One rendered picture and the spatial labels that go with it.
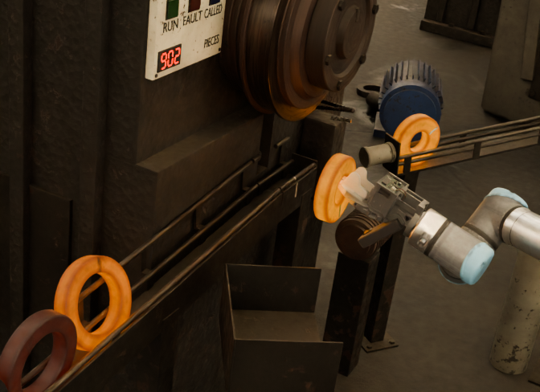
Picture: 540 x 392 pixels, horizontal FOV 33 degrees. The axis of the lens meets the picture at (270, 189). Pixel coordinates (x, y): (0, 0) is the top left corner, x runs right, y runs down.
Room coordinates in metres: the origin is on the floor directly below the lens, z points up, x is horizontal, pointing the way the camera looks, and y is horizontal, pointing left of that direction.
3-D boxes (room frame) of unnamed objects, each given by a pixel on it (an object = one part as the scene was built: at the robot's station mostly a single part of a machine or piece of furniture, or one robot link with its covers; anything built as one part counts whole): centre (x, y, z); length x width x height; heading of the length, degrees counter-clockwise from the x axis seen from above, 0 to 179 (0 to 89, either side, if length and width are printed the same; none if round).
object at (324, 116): (2.33, -0.12, 0.68); 0.11 x 0.08 x 0.24; 64
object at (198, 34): (1.86, 0.21, 1.15); 0.26 x 0.02 x 0.18; 154
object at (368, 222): (2.36, -0.30, 0.27); 0.22 x 0.13 x 0.53; 154
